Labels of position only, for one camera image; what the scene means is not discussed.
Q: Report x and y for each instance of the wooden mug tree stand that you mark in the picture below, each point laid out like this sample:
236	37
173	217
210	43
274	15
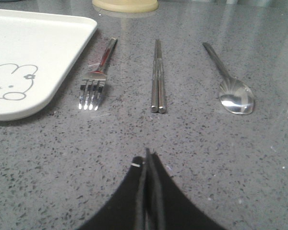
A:
127	6

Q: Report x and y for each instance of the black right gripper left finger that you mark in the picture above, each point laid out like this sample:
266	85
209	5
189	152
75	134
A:
126	209

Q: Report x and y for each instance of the cream rabbit print tray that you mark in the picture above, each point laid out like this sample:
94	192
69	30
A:
37	51

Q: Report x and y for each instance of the silver metal chopstick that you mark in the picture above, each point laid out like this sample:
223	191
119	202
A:
161	91
154	98

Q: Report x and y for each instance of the silver metal spoon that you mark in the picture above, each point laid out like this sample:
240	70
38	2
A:
234	95

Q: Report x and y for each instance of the silver metal fork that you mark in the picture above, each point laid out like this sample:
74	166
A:
93	83

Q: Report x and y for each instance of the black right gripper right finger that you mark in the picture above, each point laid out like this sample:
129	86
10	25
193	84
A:
167	207

